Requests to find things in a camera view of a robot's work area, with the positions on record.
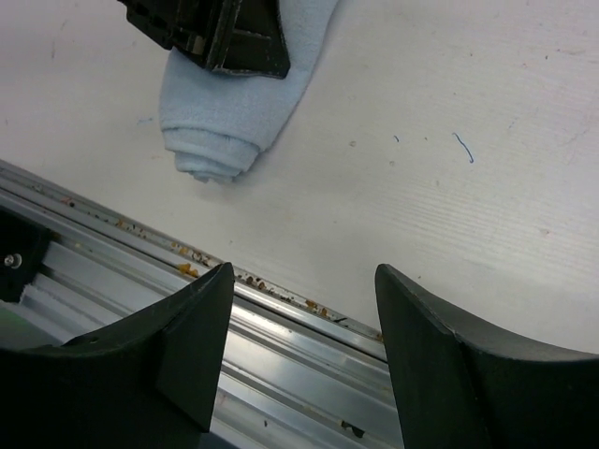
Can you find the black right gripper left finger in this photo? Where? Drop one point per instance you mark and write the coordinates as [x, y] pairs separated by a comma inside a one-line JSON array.
[[148, 380]]

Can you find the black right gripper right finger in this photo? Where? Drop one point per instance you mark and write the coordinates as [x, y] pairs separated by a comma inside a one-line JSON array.
[[460, 381]]

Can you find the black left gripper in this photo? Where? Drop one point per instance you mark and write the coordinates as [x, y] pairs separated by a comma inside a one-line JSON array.
[[241, 38]]

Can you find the light blue towel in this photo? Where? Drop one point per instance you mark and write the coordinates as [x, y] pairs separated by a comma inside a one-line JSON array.
[[216, 125]]

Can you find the aluminium mounting rail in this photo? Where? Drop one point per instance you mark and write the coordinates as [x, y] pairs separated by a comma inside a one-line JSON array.
[[294, 374]]

